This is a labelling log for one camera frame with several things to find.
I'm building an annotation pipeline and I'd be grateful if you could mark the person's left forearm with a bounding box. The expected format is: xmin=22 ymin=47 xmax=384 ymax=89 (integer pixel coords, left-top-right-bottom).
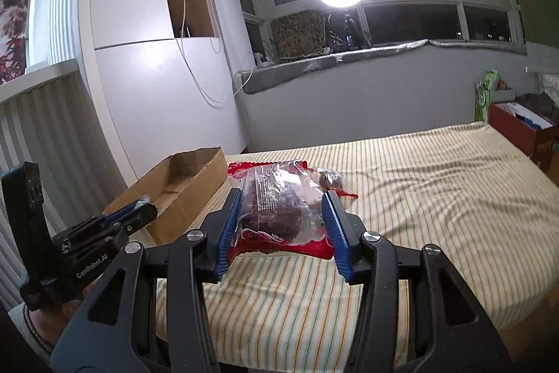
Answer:
xmin=8 ymin=303 xmax=54 ymax=366

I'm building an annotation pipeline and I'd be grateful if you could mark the red box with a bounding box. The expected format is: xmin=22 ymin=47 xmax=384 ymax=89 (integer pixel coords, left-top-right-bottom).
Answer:
xmin=488 ymin=102 xmax=559 ymax=171

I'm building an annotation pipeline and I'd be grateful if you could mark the leopard print cushion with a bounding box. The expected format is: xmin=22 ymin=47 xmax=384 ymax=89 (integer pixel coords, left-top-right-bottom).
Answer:
xmin=271 ymin=10 xmax=328 ymax=60

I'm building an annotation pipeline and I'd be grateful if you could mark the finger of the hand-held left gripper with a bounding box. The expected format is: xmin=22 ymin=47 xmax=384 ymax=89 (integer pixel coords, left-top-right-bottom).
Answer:
xmin=116 ymin=205 xmax=159 ymax=236
xmin=102 ymin=200 xmax=147 ymax=225

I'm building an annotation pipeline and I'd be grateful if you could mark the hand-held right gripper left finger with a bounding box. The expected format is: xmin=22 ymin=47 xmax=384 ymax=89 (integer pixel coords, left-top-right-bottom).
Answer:
xmin=49 ymin=188 xmax=242 ymax=373

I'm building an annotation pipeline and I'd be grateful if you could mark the green paper bag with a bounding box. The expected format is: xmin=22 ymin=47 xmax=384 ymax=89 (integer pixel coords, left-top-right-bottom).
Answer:
xmin=474 ymin=70 xmax=517 ymax=123

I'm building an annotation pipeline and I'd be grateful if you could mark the white lace cloth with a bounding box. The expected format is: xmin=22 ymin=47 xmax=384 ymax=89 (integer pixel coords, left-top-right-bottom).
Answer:
xmin=526 ymin=67 xmax=559 ymax=104

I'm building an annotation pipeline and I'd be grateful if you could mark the white cable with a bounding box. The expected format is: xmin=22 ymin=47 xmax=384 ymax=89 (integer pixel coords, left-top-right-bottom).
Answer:
xmin=172 ymin=0 xmax=231 ymax=109

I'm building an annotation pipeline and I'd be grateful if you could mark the grey window sill mat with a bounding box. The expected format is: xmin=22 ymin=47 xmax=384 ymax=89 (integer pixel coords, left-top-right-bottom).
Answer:
xmin=242 ymin=39 xmax=530 ymax=95

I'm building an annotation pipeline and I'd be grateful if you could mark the brown cardboard box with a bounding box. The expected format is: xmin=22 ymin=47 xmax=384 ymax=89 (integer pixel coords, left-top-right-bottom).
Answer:
xmin=102 ymin=147 xmax=228 ymax=246

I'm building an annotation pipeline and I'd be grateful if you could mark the white wardrobe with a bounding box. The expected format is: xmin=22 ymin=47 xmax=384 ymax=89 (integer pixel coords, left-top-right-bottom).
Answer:
xmin=32 ymin=0 xmax=251 ymax=190

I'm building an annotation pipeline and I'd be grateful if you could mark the red cake snack packet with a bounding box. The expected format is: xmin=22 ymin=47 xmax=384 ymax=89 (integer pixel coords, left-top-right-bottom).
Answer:
xmin=226 ymin=159 xmax=338 ymax=261

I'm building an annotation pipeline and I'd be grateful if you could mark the wall poster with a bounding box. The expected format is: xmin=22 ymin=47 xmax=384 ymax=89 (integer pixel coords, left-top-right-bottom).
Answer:
xmin=0 ymin=0 xmax=47 ymax=86

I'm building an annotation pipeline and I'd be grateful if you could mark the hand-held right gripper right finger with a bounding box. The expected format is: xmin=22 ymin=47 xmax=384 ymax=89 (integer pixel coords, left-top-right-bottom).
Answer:
xmin=322 ymin=190 xmax=513 ymax=373

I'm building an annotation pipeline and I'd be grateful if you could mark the black tripod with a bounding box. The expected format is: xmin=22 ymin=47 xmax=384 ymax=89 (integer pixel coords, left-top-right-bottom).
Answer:
xmin=329 ymin=8 xmax=364 ymax=49

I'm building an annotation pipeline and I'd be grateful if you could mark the striped bed sheet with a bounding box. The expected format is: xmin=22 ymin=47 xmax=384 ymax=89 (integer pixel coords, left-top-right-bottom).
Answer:
xmin=155 ymin=122 xmax=559 ymax=367

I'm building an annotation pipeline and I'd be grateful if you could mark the person's left hand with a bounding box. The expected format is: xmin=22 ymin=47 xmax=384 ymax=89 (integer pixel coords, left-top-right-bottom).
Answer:
xmin=37 ymin=282 xmax=96 ymax=354

